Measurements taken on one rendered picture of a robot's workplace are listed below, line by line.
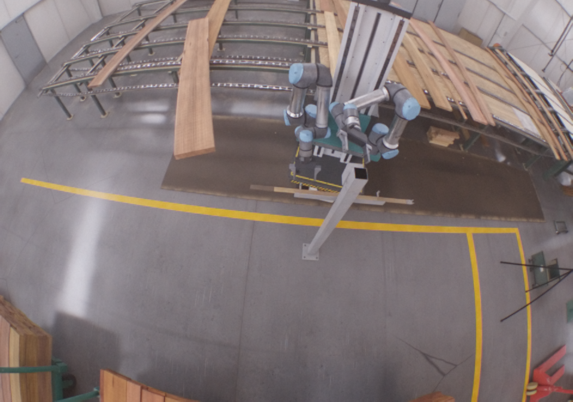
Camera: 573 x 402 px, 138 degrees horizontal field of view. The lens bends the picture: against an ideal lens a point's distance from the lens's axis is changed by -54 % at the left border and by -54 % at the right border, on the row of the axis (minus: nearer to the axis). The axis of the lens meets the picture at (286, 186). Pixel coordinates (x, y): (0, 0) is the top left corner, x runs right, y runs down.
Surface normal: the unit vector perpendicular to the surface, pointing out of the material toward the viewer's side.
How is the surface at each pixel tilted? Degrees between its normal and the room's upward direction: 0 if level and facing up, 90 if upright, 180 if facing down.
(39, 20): 87
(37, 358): 90
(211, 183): 0
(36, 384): 90
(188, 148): 0
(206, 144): 0
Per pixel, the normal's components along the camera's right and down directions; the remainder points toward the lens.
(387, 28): -0.24, 0.84
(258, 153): 0.07, -0.49
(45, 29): 1.00, 0.09
